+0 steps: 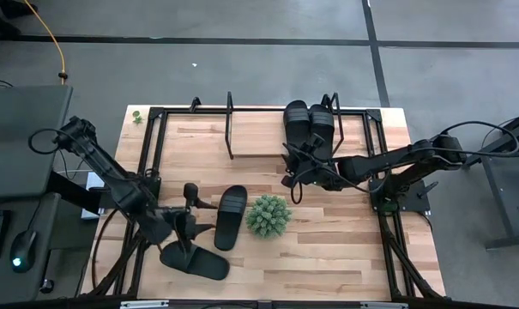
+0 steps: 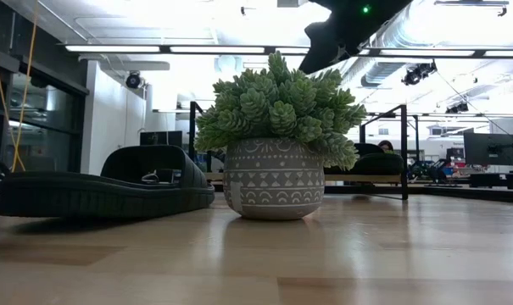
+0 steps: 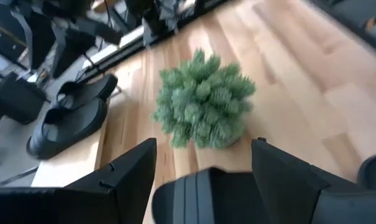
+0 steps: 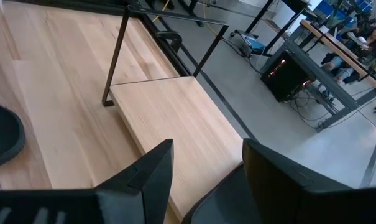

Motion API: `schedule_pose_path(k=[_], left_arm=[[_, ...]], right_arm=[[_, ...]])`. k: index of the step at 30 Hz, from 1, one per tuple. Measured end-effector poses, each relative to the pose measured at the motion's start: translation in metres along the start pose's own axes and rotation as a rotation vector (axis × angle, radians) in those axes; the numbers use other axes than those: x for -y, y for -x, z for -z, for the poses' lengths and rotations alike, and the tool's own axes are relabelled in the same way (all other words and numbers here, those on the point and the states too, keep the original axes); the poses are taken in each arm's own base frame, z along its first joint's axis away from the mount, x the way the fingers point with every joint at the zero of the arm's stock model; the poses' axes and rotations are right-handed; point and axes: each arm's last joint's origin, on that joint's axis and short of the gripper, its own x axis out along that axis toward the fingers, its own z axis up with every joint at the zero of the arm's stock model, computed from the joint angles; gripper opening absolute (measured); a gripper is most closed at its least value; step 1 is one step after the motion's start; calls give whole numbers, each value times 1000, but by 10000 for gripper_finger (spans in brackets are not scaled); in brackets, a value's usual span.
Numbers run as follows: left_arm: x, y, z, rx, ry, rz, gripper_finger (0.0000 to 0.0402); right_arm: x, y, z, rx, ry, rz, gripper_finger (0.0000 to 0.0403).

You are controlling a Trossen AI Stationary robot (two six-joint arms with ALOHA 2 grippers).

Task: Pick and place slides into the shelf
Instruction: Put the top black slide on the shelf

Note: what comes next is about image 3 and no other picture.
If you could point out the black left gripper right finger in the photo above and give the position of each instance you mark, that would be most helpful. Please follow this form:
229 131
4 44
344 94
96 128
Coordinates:
284 193

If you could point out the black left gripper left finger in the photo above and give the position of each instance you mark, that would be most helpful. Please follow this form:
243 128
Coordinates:
128 186

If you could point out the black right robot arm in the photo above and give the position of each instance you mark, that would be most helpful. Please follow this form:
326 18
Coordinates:
158 18

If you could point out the black cabinet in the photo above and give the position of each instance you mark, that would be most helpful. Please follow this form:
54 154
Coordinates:
16 99

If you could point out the green artificial potted plant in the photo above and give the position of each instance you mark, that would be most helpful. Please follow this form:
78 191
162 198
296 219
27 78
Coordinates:
203 102

